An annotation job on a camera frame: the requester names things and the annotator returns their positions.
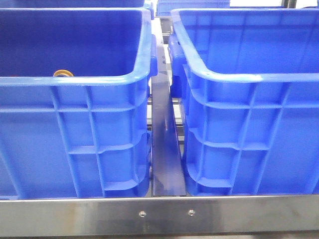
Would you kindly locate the far left blue crate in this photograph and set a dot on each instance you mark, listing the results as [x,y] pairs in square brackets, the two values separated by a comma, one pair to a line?
[147,4]

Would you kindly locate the right blue plastic crate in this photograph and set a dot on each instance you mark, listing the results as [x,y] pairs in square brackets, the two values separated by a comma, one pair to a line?
[250,99]

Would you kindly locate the blue plastic crate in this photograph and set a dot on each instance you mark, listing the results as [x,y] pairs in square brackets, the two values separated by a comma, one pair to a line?
[250,99]
[75,137]

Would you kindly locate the stainless steel front rail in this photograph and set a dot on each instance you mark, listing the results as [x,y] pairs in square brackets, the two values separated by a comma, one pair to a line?
[165,216]

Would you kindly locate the far right blue crate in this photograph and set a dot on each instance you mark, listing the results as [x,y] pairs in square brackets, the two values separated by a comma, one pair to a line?
[164,7]

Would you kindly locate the yellow mushroom push button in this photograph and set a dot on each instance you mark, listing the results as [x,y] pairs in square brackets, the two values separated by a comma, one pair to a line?
[62,73]

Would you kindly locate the left blue plastic crate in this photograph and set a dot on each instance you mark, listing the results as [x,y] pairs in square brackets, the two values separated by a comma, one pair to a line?
[75,137]

